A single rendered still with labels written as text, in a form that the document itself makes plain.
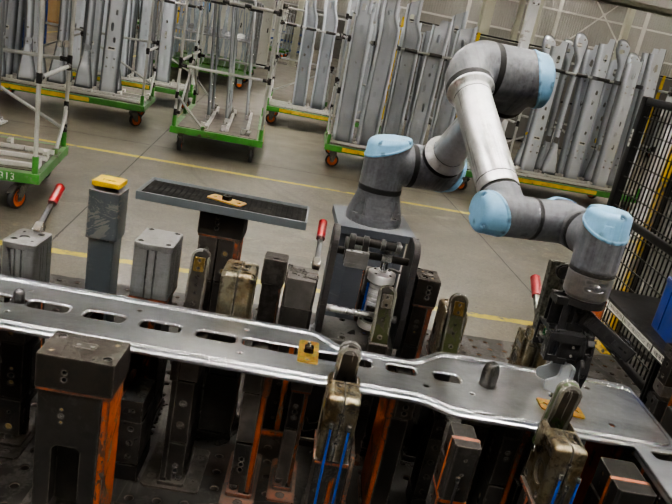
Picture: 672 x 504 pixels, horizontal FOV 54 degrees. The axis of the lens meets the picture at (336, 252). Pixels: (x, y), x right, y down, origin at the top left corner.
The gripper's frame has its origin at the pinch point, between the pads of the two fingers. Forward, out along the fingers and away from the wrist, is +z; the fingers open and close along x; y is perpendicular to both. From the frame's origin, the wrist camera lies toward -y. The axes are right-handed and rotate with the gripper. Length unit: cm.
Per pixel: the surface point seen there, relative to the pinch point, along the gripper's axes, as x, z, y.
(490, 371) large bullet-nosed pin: -3.6, -1.3, 13.0
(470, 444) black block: 14.5, 2.9, 19.1
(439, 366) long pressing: -8.8, 1.9, 21.1
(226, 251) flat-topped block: -35, -5, 67
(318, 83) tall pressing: -968, 34, 73
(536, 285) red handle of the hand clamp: -28.1, -11.0, 0.0
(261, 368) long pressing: 3, 2, 54
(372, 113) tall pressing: -701, 35, -2
